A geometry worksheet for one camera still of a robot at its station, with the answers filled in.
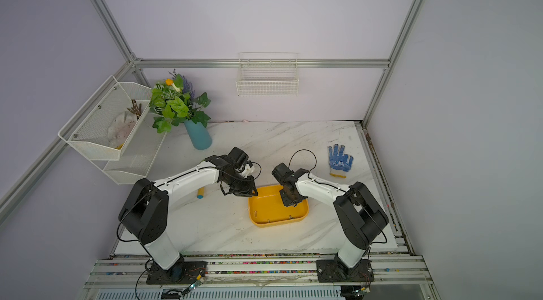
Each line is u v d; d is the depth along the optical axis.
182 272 0.69
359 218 0.46
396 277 0.75
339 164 1.04
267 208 0.89
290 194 0.65
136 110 0.82
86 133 0.69
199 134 1.04
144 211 0.46
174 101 0.78
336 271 0.73
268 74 0.97
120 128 0.78
